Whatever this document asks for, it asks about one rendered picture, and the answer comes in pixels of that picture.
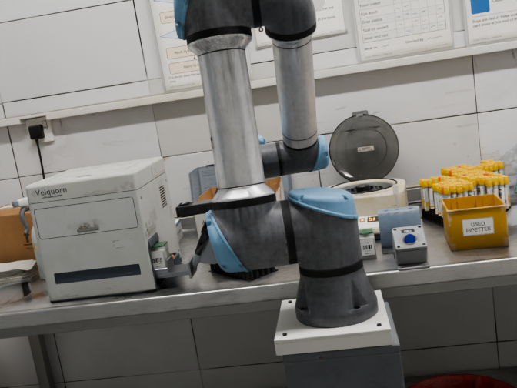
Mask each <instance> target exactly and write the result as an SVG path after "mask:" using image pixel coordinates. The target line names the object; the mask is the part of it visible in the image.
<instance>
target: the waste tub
mask: <svg viewBox="0 0 517 388"><path fill-rule="evenodd" d="M440 201H441V203H442V216H443V224H444V232H445V238H446V241H447V243H448V244H449V247H450V249H451V251H452V252H454V251H462V250H471V249H488V248H496V247H504V246H509V235H508V226H507V216H506V206H507V205H506V204H505V203H504V202H503V201H502V200H501V199H500V198H499V197H498V196H497V195H496V194H495V193H493V194H485V195H478V196H464V197H457V198H450V199H440Z"/></svg>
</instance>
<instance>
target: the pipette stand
mask: <svg viewBox="0 0 517 388"><path fill-rule="evenodd" d="M378 219H379V232H380V238H381V244H382V253H393V248H392V229H393V228H399V227H406V226H418V225H421V222H420V214H419V206H409V207H401V208H399V210H397V208H393V209H379V210H378Z"/></svg>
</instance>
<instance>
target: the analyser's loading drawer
mask: <svg viewBox="0 0 517 388"><path fill-rule="evenodd" d="M193 257H194V255H192V257H191V258H190V260H189V261H188V262H187V263H186V264H179V265H175V264H174V259H173V254H171V255H170V257H169V258H167V260H166V261H165V263H166V268H164V269H154V271H155V278H156V279H161V278H169V277H175V276H188V275H189V279H192V277H193V276H194V275H195V273H196V271H197V269H196V270H194V269H193V265H192V260H193Z"/></svg>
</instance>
